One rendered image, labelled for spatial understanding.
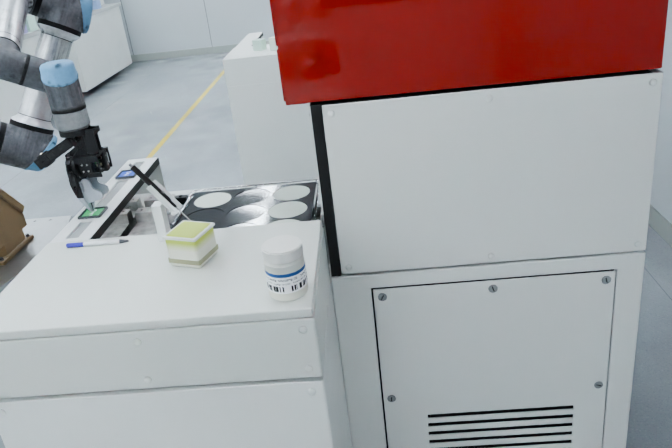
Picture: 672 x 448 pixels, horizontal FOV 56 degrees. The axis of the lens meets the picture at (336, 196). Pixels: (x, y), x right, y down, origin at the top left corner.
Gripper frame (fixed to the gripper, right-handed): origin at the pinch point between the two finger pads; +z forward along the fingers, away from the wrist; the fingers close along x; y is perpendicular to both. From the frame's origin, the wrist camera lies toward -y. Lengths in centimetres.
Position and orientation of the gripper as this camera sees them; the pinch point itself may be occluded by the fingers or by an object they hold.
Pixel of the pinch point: (88, 206)
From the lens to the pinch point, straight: 165.5
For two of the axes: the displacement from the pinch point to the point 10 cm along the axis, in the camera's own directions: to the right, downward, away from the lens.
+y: 9.9, -0.9, -0.7
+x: 0.3, -4.0, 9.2
